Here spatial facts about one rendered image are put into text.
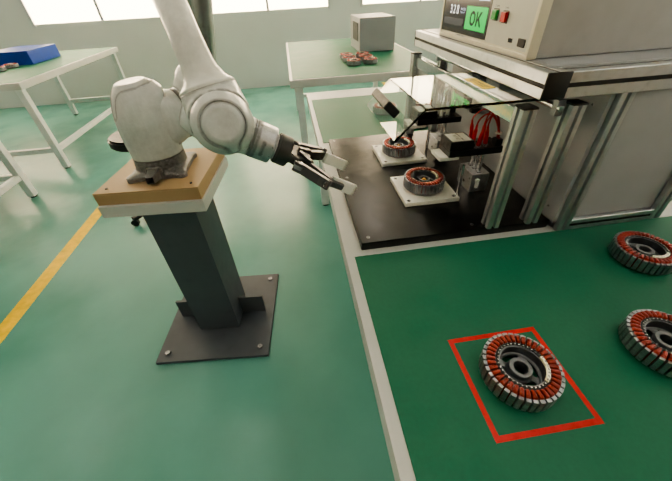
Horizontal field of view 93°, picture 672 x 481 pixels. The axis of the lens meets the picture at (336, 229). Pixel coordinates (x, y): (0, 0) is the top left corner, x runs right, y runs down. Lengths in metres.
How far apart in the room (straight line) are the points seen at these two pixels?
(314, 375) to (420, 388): 0.89
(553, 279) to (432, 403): 0.39
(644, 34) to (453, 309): 0.67
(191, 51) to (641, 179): 0.98
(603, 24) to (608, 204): 0.40
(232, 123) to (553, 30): 0.62
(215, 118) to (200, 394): 1.16
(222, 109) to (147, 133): 0.56
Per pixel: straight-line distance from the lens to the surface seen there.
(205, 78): 0.63
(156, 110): 1.10
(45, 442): 1.72
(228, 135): 0.57
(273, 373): 1.45
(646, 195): 1.07
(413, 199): 0.88
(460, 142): 0.89
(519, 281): 0.76
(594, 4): 0.86
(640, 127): 0.92
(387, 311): 0.64
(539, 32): 0.80
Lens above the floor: 1.25
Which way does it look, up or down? 38 degrees down
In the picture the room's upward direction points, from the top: 3 degrees counter-clockwise
